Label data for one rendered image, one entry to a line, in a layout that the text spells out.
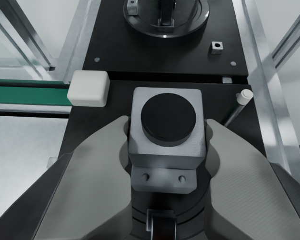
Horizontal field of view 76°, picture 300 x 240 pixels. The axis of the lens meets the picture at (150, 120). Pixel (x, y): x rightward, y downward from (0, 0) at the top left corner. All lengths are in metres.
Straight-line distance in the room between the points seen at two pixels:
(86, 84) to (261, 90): 0.24
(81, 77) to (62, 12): 0.38
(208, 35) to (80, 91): 0.22
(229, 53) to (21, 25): 0.28
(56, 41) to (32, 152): 0.30
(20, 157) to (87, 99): 0.14
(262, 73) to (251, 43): 0.06
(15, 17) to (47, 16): 0.33
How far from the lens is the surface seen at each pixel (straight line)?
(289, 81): 0.50
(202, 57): 0.31
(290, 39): 0.38
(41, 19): 0.63
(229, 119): 0.17
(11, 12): 0.30
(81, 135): 0.25
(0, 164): 0.35
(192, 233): 0.20
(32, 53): 0.31
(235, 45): 0.34
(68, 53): 0.35
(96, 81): 0.26
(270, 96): 0.32
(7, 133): 0.37
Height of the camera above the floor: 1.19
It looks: 63 degrees down
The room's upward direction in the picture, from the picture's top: 2 degrees counter-clockwise
